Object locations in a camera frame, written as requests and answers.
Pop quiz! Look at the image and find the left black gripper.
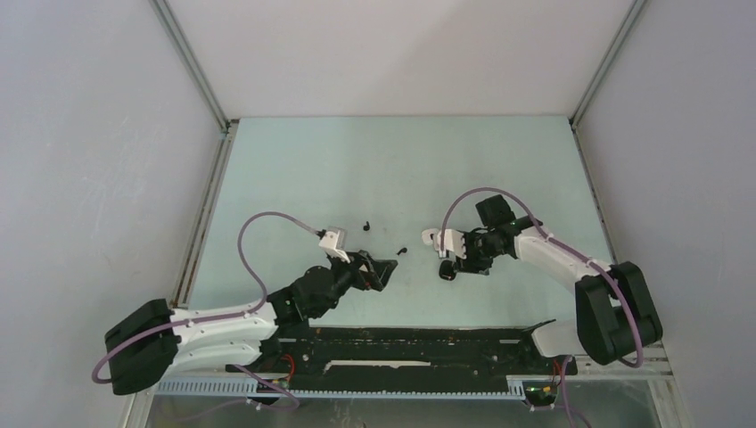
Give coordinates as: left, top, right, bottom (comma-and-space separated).
311, 247, 396, 317

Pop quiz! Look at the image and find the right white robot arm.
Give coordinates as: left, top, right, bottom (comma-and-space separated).
431, 187, 663, 373

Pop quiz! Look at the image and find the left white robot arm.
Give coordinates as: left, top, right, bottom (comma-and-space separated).
93, 251, 399, 396

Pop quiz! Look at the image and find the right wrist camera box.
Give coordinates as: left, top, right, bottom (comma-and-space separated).
421, 228, 465, 259

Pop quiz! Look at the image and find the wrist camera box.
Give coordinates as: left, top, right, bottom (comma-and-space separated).
318, 227, 351, 263
421, 228, 465, 259

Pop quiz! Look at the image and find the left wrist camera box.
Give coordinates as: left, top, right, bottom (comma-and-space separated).
318, 227, 351, 263

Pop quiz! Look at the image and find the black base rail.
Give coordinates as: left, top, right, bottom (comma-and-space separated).
247, 326, 578, 392

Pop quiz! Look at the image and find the grey slotted cable duct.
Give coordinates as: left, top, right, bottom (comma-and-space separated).
154, 376, 525, 400

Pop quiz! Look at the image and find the left aluminium frame post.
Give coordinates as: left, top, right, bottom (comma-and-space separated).
150, 0, 238, 309

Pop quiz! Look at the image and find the aluminium frame post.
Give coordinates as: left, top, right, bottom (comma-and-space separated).
150, 0, 238, 309
569, 0, 651, 261

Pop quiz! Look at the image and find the right aluminium frame post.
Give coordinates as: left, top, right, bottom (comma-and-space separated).
569, 0, 651, 261

